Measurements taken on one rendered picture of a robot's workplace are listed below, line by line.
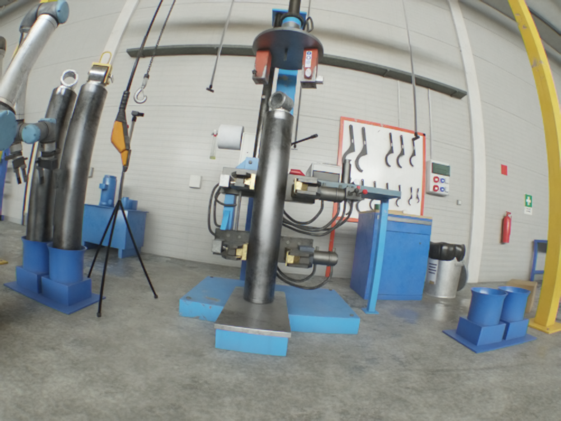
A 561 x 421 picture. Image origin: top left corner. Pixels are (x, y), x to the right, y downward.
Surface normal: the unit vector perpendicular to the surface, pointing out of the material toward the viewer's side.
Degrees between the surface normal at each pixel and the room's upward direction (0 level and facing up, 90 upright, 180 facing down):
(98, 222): 90
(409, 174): 90
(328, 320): 90
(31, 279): 90
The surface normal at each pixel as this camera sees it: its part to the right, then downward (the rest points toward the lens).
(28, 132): 0.29, 0.41
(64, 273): 0.67, 0.04
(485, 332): 0.03, -0.04
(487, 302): -0.73, -0.11
